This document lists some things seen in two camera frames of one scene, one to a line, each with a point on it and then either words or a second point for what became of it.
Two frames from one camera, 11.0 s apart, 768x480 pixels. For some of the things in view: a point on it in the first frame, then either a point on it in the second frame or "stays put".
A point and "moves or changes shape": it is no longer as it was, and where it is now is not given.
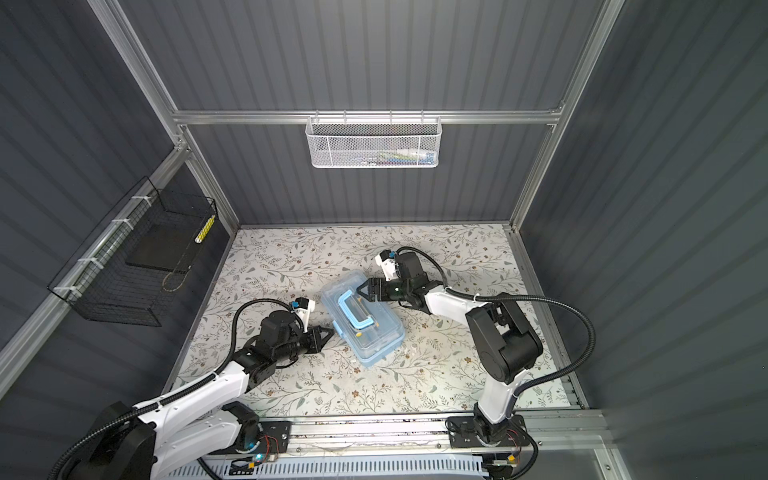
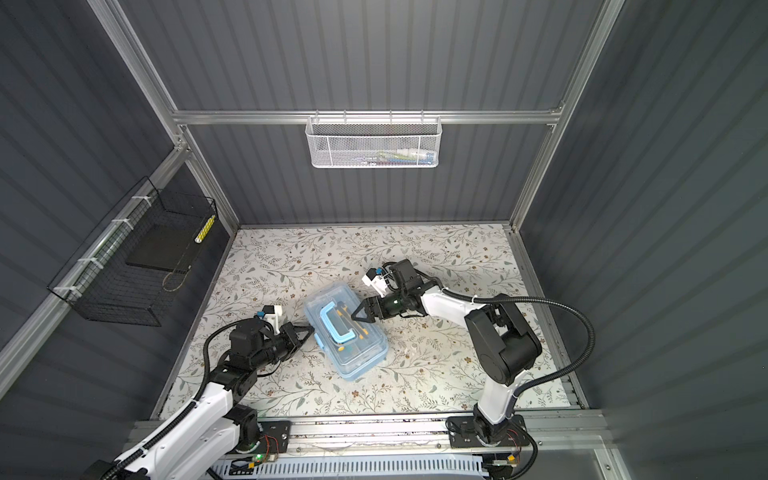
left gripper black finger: (315, 341) -> (291, 331)
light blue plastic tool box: (370, 330) moves or changes shape
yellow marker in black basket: (204, 229) stays put
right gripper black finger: (378, 289) -> (372, 307)
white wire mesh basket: (374, 141) stays put
